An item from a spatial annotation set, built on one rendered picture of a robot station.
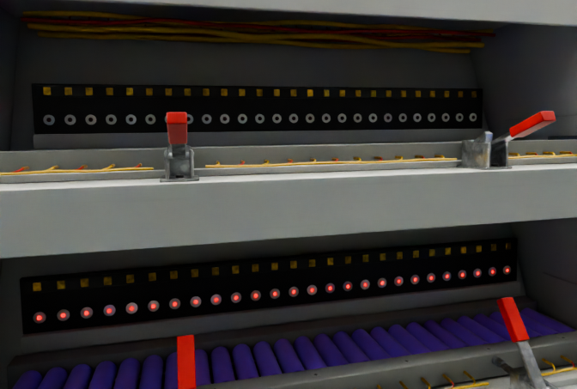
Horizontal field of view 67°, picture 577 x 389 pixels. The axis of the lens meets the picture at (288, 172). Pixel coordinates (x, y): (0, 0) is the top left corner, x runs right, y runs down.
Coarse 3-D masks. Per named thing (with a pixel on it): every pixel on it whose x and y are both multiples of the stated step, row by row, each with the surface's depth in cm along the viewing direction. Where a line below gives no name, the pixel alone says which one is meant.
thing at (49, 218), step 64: (0, 128) 45; (576, 128) 48; (0, 192) 28; (64, 192) 29; (128, 192) 30; (192, 192) 31; (256, 192) 32; (320, 192) 33; (384, 192) 34; (448, 192) 36; (512, 192) 37; (576, 192) 39; (0, 256) 28
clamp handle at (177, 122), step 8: (168, 112) 26; (176, 112) 26; (184, 112) 26; (168, 120) 26; (176, 120) 26; (184, 120) 26; (168, 128) 27; (176, 128) 27; (184, 128) 27; (168, 136) 28; (176, 136) 28; (184, 136) 28; (176, 144) 30; (184, 144) 30; (176, 152) 31; (184, 152) 32
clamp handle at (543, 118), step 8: (544, 112) 32; (552, 112) 33; (528, 120) 34; (536, 120) 33; (544, 120) 32; (552, 120) 32; (512, 128) 35; (520, 128) 34; (528, 128) 34; (536, 128) 34; (488, 136) 39; (504, 136) 36; (512, 136) 35; (520, 136) 35; (496, 144) 38
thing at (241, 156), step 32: (0, 160) 33; (32, 160) 34; (64, 160) 34; (96, 160) 35; (128, 160) 35; (160, 160) 36; (224, 160) 37; (256, 160) 38; (288, 160) 38; (320, 160) 39; (352, 160) 40; (384, 160) 40; (416, 160) 39; (448, 160) 40
